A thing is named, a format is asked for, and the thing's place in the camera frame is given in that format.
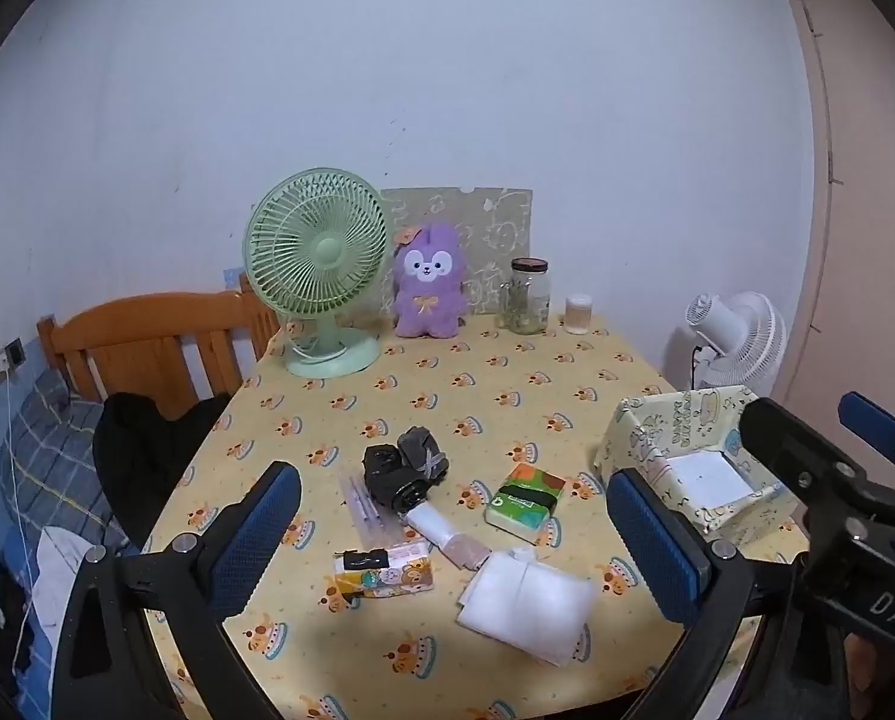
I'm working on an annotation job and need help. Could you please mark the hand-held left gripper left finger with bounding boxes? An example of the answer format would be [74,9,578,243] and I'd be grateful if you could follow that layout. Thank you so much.
[52,463,302,720]

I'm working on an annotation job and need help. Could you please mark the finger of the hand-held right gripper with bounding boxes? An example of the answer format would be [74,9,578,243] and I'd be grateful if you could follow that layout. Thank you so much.
[837,391,895,470]
[740,396,879,541]

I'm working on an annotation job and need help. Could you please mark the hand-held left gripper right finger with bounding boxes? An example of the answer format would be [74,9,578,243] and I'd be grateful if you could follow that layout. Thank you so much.
[606,467,809,720]

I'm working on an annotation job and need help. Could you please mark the printed paper box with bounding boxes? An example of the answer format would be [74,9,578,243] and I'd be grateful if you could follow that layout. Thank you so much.
[593,385,801,541]

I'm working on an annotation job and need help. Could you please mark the white cloth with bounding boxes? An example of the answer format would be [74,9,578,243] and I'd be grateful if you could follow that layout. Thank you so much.
[456,549,599,667]

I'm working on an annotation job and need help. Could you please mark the green tissue packet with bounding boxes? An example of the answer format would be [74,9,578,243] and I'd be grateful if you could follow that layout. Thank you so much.
[485,463,564,548]

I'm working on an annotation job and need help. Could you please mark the cartoon printed tissue packet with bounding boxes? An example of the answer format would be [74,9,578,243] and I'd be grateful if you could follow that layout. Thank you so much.
[334,540,435,601]

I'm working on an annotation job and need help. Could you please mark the clear packet of cotton pads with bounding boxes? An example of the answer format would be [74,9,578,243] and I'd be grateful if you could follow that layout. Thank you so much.
[404,502,494,571]

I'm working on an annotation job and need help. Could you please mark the clear plastic tube packet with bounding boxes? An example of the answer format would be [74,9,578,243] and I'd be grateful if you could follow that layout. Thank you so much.
[340,472,389,548]

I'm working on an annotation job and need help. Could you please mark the white floor fan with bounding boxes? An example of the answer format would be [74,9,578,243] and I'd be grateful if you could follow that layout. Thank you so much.
[661,290,788,398]

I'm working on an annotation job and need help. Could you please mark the black garment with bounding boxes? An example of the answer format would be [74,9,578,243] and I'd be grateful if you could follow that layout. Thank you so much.
[92,392,233,548]

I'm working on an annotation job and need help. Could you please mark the black rolled bag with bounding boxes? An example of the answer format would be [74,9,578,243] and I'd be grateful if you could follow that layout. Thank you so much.
[364,444,428,515]

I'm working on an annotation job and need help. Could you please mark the beige door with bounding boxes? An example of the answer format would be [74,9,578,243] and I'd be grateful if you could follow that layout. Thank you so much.
[781,0,895,436]

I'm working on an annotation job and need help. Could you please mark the grey rolled socks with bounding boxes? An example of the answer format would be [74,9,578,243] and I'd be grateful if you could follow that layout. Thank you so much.
[397,426,449,485]

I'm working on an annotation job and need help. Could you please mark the white garment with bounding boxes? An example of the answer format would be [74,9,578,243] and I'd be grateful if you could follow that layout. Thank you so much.
[31,527,107,691]

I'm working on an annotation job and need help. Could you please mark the blue plaid bedding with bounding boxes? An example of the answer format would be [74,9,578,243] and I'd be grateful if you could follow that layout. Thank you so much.
[0,367,130,563]

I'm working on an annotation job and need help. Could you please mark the yellow printed tablecloth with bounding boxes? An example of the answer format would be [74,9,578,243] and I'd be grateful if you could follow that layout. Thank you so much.
[136,311,812,720]

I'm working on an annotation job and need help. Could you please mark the wooden bed headboard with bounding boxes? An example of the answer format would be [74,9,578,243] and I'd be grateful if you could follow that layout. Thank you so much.
[37,274,282,421]

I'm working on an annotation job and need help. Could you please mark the small white jar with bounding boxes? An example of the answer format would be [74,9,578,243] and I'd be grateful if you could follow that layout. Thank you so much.
[564,292,594,335]

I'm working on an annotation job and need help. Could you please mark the glass jar with brown lid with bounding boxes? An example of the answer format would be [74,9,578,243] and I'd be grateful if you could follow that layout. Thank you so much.
[496,257,552,336]

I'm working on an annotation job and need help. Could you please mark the green desk fan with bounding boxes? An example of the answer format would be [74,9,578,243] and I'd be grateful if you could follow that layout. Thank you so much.
[242,167,389,380]

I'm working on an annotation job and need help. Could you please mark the purple plush rabbit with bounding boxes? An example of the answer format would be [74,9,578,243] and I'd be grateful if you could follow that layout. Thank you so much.
[392,221,468,338]

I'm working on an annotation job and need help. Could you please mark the beige printed board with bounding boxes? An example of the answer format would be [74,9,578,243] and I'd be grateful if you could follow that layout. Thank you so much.
[379,184,533,316]

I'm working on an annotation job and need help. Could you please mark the white cable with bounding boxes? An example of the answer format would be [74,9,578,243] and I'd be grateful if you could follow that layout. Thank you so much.
[1,379,40,672]

